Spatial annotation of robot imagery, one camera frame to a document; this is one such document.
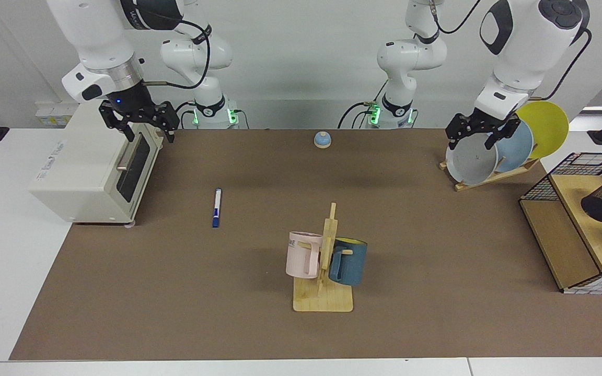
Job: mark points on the blue and white marker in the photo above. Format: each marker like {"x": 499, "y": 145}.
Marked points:
{"x": 217, "y": 209}

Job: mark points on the light blue plate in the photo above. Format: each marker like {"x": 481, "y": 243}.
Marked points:
{"x": 515, "y": 149}

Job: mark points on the grey plate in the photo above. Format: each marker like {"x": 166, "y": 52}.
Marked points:
{"x": 471, "y": 164}

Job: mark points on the wooden plate rack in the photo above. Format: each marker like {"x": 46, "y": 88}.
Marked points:
{"x": 489, "y": 180}

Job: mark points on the pale toaster oven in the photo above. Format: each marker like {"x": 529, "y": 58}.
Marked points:
{"x": 81, "y": 156}

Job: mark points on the yellow plate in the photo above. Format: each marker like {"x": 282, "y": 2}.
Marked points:
{"x": 546, "y": 125}

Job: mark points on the small blue round bell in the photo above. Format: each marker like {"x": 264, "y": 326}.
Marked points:
{"x": 322, "y": 140}

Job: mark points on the brown table cloth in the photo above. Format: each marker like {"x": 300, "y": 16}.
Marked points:
{"x": 175, "y": 292}

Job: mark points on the dark blue cup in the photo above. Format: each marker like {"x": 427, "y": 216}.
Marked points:
{"x": 350, "y": 263}

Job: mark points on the pink cup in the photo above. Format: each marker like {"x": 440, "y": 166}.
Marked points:
{"x": 298, "y": 256}

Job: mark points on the wooden cup stand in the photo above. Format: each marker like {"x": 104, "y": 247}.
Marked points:
{"x": 322, "y": 300}

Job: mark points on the white wall socket strip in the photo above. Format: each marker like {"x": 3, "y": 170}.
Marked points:
{"x": 50, "y": 117}

